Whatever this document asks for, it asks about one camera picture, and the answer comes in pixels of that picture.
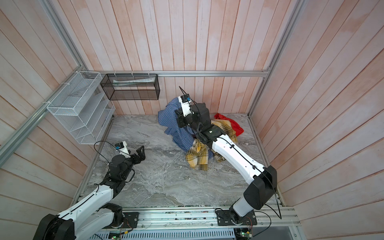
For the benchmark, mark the horizontal aluminium wall rail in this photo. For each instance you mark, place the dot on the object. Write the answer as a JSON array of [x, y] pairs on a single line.
[[230, 73]]

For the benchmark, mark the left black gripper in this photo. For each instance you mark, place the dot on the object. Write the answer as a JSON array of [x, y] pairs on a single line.
[[138, 160]]

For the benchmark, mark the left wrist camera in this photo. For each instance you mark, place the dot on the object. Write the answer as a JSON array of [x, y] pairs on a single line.
[[122, 149]]

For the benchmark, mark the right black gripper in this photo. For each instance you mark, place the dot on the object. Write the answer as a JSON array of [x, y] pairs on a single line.
[[181, 118]]

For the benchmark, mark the yellow plaid shirt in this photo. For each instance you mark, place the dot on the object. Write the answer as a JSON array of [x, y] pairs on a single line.
[[199, 154]]

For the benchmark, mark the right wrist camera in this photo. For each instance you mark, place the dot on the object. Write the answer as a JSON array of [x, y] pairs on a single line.
[[185, 101]]

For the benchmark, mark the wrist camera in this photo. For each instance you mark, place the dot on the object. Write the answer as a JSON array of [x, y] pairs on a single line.
[[122, 149], [185, 101]]

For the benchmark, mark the white wire mesh shelf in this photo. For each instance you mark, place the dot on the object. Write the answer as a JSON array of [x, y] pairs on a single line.
[[81, 109]]

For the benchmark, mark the aluminium mounting rail base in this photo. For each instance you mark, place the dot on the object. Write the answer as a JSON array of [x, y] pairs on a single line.
[[177, 218]]

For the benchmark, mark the blue checkered shirt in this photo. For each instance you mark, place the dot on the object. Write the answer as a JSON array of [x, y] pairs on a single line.
[[184, 137]]

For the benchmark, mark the black mesh basket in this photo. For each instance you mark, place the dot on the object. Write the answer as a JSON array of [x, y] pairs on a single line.
[[120, 87]]

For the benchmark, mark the red cloth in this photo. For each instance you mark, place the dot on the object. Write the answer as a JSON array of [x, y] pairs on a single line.
[[235, 126]]

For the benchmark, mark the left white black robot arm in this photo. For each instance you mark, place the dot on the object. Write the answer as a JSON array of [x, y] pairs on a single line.
[[95, 212]]

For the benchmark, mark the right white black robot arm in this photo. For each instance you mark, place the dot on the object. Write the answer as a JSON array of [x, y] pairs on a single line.
[[261, 180]]

